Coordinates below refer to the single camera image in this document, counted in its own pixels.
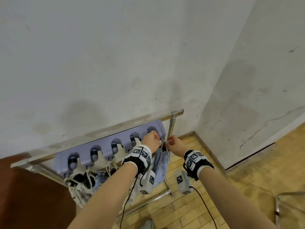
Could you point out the person's right hand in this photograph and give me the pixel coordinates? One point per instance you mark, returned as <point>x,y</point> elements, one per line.
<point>177,146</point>

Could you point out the person's left hand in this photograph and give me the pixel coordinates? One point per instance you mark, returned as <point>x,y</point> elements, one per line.
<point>151,141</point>

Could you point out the metal clothes rack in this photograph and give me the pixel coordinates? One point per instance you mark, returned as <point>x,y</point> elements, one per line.
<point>170,126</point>

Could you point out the cat print drawstring bag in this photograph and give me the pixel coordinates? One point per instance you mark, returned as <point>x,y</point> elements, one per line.
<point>78,190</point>

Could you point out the person's right forearm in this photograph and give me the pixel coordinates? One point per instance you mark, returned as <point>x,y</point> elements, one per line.
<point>233,200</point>

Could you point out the person's left forearm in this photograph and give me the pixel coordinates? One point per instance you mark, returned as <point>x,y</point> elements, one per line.
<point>107,197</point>

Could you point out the person's grey shoe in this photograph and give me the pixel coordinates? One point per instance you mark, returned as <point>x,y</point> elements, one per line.
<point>147,224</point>

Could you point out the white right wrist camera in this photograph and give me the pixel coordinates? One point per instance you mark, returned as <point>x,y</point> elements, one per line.
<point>183,182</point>

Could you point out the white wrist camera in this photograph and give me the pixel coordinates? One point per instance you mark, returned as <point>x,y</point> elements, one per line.
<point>183,182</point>
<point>149,182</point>

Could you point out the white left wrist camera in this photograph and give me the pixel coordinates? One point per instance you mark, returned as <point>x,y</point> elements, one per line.
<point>149,182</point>

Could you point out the purple hook rail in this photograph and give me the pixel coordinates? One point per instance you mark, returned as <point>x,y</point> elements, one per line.
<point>83,156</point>

